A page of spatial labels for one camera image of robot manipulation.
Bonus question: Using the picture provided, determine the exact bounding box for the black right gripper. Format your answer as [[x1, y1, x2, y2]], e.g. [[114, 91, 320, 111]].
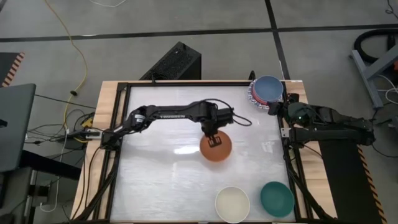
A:
[[267, 101, 312, 126]]

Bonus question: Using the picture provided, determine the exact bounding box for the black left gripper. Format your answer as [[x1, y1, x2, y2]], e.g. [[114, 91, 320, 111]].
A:
[[201, 119, 223, 148]]

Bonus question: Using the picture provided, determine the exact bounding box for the orange bowl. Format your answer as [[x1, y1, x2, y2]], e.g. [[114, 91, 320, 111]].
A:
[[199, 130, 233, 163]]

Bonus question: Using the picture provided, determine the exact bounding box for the cream white bowl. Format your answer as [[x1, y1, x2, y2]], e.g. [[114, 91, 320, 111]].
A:
[[215, 185, 251, 224]]

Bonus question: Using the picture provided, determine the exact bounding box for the teal green bowl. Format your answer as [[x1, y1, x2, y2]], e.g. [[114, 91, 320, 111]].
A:
[[260, 181, 295, 218]]

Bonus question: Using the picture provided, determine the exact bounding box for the black perforated metal case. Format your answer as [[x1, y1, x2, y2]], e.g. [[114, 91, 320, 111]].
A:
[[140, 41, 202, 81]]

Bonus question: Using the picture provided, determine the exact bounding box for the grey metal stand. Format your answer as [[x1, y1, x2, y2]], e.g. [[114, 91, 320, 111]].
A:
[[350, 43, 398, 110]]

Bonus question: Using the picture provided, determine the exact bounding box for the black hazard-striped floor mat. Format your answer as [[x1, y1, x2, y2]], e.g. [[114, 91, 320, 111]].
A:
[[0, 52, 25, 88], [318, 141, 388, 224]]

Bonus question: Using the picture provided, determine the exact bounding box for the black power brick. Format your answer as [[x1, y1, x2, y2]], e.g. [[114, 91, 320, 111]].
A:
[[63, 129, 90, 150]]

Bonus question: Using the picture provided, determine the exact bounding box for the black equipment stand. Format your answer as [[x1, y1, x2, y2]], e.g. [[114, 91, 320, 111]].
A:
[[0, 149, 82, 224]]

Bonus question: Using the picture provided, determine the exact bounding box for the grey laptop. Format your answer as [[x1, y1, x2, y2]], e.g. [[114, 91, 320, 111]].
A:
[[0, 83, 37, 174]]

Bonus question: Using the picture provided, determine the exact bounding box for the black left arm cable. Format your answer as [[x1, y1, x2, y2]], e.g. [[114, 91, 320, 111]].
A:
[[214, 98, 252, 127]]

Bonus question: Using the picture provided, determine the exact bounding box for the thick black hose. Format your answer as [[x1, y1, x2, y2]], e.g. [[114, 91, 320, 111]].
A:
[[354, 28, 398, 65]]

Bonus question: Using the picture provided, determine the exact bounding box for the yellow extension cable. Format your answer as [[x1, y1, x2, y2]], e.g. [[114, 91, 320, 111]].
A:
[[44, 0, 89, 144]]

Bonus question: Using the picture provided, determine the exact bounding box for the black floor cable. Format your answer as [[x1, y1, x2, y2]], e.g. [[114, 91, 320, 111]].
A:
[[34, 90, 96, 110]]

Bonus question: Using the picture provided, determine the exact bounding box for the white floor cable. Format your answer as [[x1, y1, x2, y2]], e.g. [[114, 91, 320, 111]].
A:
[[88, 0, 128, 8]]

